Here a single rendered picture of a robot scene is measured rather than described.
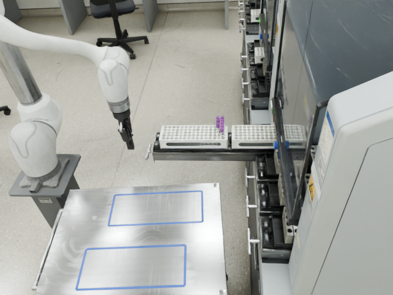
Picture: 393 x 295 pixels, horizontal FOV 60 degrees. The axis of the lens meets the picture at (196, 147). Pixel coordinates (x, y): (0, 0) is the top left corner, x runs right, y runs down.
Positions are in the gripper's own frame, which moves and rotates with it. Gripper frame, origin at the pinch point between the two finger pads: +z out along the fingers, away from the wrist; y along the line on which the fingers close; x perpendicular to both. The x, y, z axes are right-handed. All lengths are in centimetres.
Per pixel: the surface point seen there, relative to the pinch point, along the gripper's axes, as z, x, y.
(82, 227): -2.0, 6.8, -46.8
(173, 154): 0.3, -21.1, -6.8
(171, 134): -6.1, -20.3, -1.2
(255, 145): -1, -57, -2
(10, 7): 59, 247, 328
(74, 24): 73, 152, 297
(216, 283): -2, -42, -65
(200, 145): -2.7, -33.0, -4.3
